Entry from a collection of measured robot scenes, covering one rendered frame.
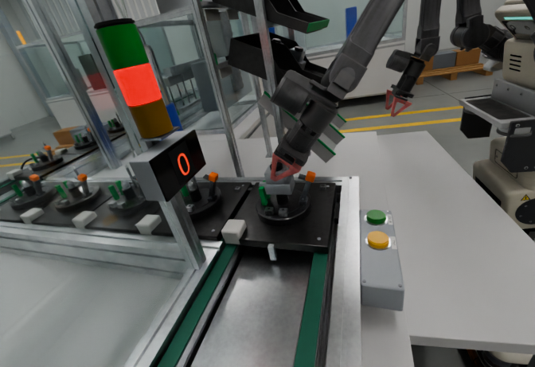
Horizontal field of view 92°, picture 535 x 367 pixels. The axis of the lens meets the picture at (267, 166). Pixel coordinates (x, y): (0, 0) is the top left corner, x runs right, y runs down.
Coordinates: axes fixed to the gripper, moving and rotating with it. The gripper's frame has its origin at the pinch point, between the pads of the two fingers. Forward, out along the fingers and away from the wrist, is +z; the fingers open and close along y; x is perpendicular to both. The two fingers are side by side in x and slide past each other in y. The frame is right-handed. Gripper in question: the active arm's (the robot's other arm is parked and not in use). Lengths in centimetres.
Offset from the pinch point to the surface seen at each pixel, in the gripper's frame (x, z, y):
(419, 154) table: 44, -9, -49
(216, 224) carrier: -5.3, 18.0, 7.3
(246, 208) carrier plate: -1.1, 14.5, 0.6
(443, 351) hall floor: 108, 50, -27
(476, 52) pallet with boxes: 220, -92, -563
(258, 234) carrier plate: 3.9, 10.5, 9.8
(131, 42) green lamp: -27.1, -18.1, 19.9
